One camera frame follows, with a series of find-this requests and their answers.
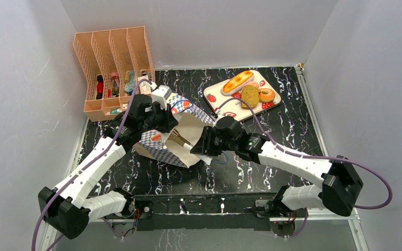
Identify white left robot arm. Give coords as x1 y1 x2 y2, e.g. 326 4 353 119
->
38 94 178 239

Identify pink capped bottle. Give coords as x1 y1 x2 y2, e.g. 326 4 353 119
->
109 72 120 97

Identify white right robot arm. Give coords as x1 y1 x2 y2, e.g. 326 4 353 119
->
190 117 363 216

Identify pink frosted fake donut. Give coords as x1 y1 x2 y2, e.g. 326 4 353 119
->
246 81 259 89

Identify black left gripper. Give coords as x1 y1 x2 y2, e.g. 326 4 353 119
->
140 101 178 134

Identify brown fake bread slice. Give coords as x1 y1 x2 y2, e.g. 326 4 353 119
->
241 85 260 109

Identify blue item in rack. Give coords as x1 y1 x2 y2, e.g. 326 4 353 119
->
124 70 136 95

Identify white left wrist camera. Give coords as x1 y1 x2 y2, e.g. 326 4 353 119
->
151 85 172 110

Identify brown fake donut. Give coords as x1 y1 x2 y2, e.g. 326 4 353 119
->
259 88 276 103

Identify checkered brown paper bag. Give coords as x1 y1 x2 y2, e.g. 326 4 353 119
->
133 93 214 168

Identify small tube in rack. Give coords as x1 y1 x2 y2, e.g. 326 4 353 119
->
106 108 122 115

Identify long glazed fake bread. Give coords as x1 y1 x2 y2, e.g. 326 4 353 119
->
221 71 254 96

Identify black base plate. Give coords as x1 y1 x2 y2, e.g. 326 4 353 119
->
102 196 307 232

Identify black red bottle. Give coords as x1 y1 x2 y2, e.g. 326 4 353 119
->
96 75 104 99

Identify white card in rack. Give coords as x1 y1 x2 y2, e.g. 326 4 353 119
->
138 75 152 95

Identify metal tongs white handles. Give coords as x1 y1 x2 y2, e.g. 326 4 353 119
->
169 129 213 165

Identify pink file organizer rack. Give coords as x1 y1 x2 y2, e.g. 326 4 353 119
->
73 26 155 122

